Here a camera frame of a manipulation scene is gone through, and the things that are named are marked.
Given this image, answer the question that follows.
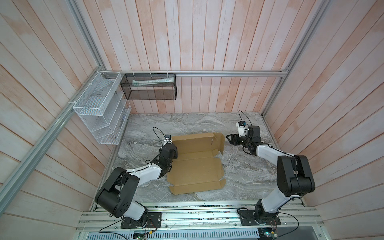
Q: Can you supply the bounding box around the brown cardboard box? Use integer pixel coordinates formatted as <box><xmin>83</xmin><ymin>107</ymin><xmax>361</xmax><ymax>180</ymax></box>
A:
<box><xmin>167</xmin><ymin>133</ymin><xmax>226</xmax><ymax>195</ymax></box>

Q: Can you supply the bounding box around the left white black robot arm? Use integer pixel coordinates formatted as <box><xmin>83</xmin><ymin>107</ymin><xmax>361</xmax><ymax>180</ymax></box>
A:
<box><xmin>95</xmin><ymin>142</ymin><xmax>178</xmax><ymax>227</ymax></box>

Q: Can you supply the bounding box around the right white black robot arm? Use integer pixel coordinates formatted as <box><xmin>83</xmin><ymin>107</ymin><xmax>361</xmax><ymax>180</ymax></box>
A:
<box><xmin>226</xmin><ymin>121</ymin><xmax>316</xmax><ymax>225</ymax></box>

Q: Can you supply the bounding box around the white paper in basket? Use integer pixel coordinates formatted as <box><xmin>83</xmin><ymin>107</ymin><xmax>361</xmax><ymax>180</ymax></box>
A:
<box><xmin>132</xmin><ymin>77</ymin><xmax>175</xmax><ymax>87</ymax></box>

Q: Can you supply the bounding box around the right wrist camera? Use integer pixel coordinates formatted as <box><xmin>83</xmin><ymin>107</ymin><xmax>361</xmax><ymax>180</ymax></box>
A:
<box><xmin>237</xmin><ymin>121</ymin><xmax>249</xmax><ymax>137</ymax></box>

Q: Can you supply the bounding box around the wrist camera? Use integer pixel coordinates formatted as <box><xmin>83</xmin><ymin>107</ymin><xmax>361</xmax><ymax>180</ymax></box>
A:
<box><xmin>164</xmin><ymin>135</ymin><xmax>173</xmax><ymax>145</ymax></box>
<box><xmin>237</xmin><ymin>121</ymin><xmax>249</xmax><ymax>137</ymax></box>

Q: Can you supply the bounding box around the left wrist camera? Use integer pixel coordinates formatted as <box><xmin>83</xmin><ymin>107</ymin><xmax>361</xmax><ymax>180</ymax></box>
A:
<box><xmin>164</xmin><ymin>135</ymin><xmax>173</xmax><ymax>145</ymax></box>

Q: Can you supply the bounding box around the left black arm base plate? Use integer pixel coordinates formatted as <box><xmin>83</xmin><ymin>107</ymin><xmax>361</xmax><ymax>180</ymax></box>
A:
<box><xmin>121</xmin><ymin>212</ymin><xmax>162</xmax><ymax>229</ymax></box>

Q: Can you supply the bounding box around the black wire mesh basket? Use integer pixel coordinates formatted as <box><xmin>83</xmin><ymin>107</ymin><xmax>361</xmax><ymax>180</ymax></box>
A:
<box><xmin>120</xmin><ymin>73</ymin><xmax>178</xmax><ymax>101</ymax></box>

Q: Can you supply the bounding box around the aluminium frame rail front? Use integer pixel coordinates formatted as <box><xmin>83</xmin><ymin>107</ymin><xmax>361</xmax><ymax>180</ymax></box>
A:
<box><xmin>76</xmin><ymin>200</ymin><xmax>325</xmax><ymax>232</ymax></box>

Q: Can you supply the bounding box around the white wire mesh shelf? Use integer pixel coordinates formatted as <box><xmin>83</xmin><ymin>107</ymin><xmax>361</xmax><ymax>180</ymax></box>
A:
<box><xmin>73</xmin><ymin>71</ymin><xmax>131</xmax><ymax>145</ymax></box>

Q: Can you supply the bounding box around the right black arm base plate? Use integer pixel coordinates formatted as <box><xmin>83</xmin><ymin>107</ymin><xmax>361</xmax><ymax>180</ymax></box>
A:
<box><xmin>237</xmin><ymin>208</ymin><xmax>281</xmax><ymax>226</ymax></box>

